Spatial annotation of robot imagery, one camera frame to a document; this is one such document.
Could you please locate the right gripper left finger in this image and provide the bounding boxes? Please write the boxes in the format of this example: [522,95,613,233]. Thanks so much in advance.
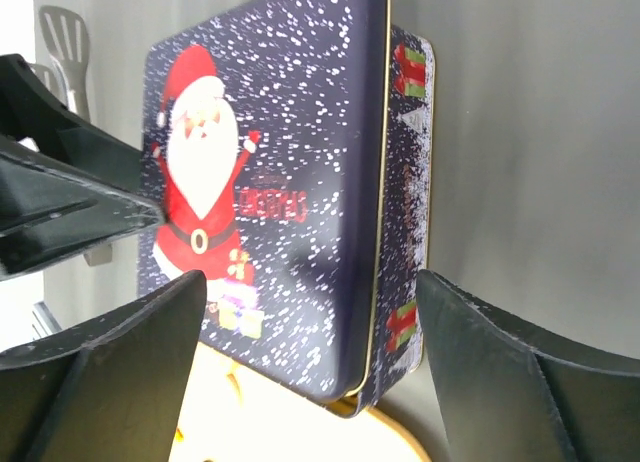
[1,271,206,461]

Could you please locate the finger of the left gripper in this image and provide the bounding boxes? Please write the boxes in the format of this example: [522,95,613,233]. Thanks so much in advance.
[1,54,166,279]

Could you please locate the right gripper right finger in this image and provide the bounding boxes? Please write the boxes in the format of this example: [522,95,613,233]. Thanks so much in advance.
[417,270,639,461]

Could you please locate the steel serving tongs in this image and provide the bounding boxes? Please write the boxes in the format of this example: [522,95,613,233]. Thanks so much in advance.
[38,5,91,122]

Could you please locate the square cookie tin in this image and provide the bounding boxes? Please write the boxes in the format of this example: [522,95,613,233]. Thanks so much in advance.
[327,26,435,418]

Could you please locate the gold tin lid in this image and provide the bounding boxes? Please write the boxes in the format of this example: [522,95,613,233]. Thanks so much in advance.
[137,0,390,403]

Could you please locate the yellow cookie tray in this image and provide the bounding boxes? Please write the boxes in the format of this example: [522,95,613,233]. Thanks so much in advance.
[169,344,430,462]

